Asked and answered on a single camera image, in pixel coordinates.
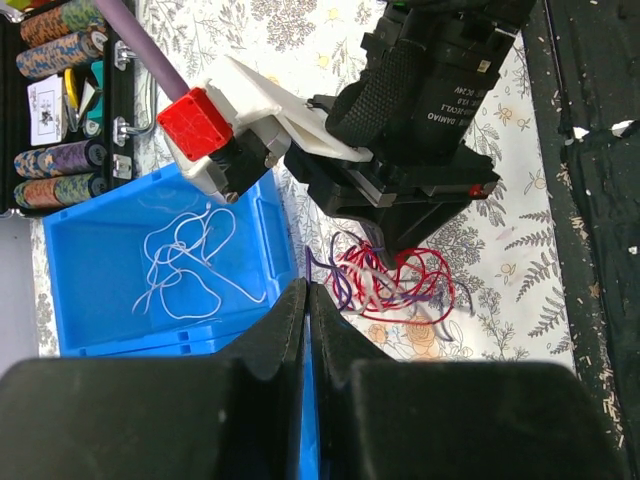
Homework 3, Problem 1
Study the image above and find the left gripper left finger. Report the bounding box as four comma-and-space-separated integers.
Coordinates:
1, 279, 307, 479

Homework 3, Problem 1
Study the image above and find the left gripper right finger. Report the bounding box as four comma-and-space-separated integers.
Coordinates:
308, 284, 624, 479

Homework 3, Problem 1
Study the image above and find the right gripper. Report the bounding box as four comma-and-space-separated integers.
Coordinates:
284, 144, 500, 268

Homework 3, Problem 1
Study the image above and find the white cable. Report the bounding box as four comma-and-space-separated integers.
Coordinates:
344, 262, 401, 314
130, 202, 269, 321

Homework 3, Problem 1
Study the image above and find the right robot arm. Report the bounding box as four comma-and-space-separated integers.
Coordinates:
284, 1, 533, 269

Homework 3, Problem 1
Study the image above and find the blue three-compartment bin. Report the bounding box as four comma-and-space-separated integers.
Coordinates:
42, 160, 321, 480

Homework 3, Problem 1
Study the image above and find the black poker chip case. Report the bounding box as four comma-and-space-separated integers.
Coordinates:
1, 1, 156, 217

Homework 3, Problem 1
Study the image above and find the colourful block toy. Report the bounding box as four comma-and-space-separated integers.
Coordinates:
6, 0, 52, 12

